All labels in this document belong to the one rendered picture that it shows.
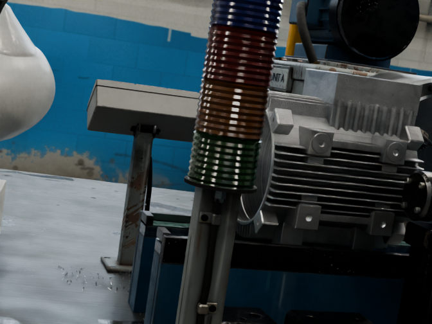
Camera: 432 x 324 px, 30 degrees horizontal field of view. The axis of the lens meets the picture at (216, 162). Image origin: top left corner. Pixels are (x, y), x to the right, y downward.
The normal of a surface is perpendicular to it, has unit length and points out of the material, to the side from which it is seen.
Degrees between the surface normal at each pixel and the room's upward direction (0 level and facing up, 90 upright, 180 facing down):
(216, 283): 90
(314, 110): 88
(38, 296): 0
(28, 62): 50
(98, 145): 90
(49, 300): 0
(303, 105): 88
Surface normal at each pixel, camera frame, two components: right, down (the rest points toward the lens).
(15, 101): 0.90, 0.25
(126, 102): 0.32, -0.48
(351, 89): 0.29, 0.16
